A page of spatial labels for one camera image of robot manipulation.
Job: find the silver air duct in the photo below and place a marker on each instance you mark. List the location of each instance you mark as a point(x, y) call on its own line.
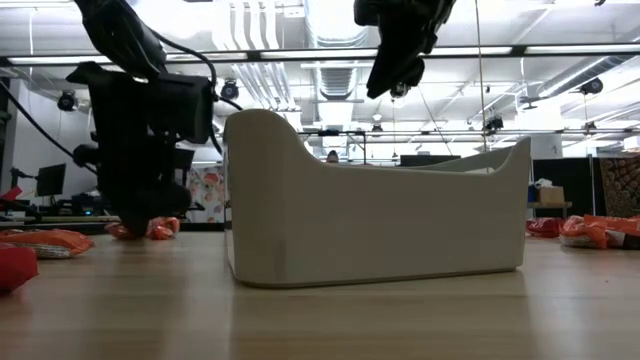
point(337, 80)

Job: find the orange candy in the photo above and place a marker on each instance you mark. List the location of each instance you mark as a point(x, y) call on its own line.
point(580, 235)
point(45, 252)
point(162, 230)
point(50, 239)

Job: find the wide black monitor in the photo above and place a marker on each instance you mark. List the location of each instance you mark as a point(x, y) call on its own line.
point(430, 160)

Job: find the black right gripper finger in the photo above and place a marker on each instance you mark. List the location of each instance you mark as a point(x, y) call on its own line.
point(414, 67)
point(387, 70)

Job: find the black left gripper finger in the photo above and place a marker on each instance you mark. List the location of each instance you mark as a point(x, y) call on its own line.
point(132, 200)
point(170, 200)

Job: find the long ceiling light strip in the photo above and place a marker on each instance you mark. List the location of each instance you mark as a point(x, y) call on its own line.
point(320, 53)

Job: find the black computer monitor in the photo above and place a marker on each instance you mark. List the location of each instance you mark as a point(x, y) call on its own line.
point(50, 180)

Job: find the floral banner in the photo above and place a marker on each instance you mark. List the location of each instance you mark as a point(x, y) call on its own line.
point(205, 192)

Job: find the black track light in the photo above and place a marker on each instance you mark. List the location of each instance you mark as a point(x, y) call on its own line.
point(230, 90)
point(398, 91)
point(592, 86)
point(67, 101)
point(494, 123)

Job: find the red candy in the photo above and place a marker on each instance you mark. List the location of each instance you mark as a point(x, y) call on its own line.
point(622, 227)
point(15, 265)
point(545, 227)

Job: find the cardboard box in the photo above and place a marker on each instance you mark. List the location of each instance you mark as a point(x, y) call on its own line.
point(550, 195)

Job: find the black partition panel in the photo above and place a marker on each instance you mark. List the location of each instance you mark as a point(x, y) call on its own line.
point(575, 175)

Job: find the light grey plastic bin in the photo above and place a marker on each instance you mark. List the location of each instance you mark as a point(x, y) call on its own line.
point(375, 225)

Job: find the wooden side table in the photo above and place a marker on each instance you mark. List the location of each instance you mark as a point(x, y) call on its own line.
point(550, 205)

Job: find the black ceiling rail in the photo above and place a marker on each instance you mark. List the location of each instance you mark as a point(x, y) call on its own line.
point(550, 131)

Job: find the person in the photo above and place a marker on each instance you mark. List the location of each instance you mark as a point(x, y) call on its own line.
point(332, 156)

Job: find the red bar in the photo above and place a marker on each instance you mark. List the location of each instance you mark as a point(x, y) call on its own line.
point(10, 194)

